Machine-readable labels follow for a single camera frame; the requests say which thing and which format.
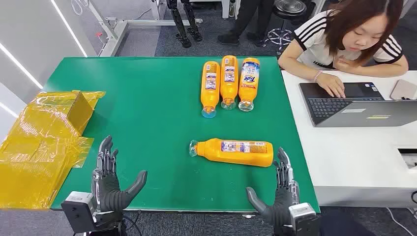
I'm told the black robot leg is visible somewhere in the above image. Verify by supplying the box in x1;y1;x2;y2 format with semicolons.
181;0;203;42
166;0;192;49

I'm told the green table mat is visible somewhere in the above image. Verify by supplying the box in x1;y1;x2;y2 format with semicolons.
42;57;321;214

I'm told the black round stool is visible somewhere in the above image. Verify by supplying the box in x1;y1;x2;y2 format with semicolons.
262;0;307;56

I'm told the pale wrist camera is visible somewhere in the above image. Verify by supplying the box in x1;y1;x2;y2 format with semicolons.
60;191;98;234
288;202;322;236

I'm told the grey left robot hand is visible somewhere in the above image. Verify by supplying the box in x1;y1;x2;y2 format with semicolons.
91;135;148;216

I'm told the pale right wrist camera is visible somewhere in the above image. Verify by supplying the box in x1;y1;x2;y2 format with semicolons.
288;202;322;236

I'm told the yellow taped cardboard box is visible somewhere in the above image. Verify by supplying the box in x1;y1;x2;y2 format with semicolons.
0;90;107;210

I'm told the white metal stand frame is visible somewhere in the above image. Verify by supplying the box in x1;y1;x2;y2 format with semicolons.
70;0;203;58

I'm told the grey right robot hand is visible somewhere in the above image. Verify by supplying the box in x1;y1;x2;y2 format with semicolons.
246;147;300;228

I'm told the orange Tide detergent bottle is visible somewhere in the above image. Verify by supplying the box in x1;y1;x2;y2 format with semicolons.
200;61;221;119
238;58;261;113
189;138;274;168
220;55;239;111

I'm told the grey open laptop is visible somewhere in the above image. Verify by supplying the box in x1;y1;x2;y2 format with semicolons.
299;82;417;128

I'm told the white floor cable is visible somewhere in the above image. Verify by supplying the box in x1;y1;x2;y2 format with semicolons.
386;207;415;236

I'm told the standing person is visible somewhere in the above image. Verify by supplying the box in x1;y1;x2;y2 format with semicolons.
217;0;276;46

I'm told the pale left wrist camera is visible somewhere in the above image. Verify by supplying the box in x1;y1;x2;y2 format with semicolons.
60;191;98;234

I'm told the pink smartphone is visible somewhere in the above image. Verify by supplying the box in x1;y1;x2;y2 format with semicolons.
389;79;417;101

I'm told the white desk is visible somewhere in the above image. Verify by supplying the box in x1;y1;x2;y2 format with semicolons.
281;70;417;208

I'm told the seated person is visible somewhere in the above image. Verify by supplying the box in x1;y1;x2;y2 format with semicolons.
277;0;410;99

